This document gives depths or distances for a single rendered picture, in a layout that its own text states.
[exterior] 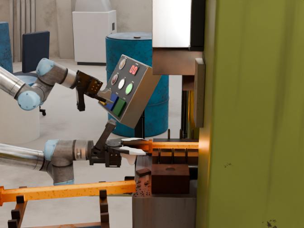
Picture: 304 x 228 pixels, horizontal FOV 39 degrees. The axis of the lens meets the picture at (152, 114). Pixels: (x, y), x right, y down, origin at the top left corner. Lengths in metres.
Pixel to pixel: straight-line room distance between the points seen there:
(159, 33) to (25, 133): 3.25
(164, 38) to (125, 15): 7.55
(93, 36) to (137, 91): 6.25
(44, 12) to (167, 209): 8.09
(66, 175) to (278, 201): 0.78
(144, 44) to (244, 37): 3.24
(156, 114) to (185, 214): 3.05
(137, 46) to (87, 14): 4.00
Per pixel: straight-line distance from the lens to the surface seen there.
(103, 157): 1.52
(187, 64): 1.35
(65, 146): 1.51
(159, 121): 4.42
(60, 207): 3.18
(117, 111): 1.91
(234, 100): 0.96
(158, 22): 1.27
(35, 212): 3.16
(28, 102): 1.67
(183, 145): 1.49
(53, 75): 1.77
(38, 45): 5.14
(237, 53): 0.94
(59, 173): 1.55
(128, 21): 8.82
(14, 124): 4.35
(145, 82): 1.86
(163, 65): 1.34
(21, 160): 1.62
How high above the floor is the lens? 1.56
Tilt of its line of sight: 18 degrees down
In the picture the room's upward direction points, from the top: straight up
